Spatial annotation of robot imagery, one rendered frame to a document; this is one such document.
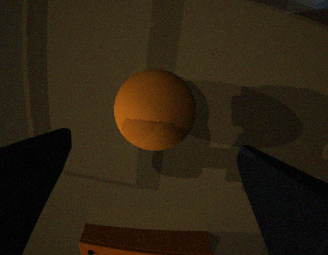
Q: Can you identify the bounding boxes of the clear l-shaped low wall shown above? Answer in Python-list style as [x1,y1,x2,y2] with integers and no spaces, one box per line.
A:
[0,0,328,147]

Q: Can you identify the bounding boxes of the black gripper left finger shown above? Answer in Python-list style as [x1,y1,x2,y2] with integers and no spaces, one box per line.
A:
[0,128,72,255]

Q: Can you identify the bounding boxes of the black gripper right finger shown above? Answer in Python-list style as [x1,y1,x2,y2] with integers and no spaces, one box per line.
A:
[237,144,328,255]

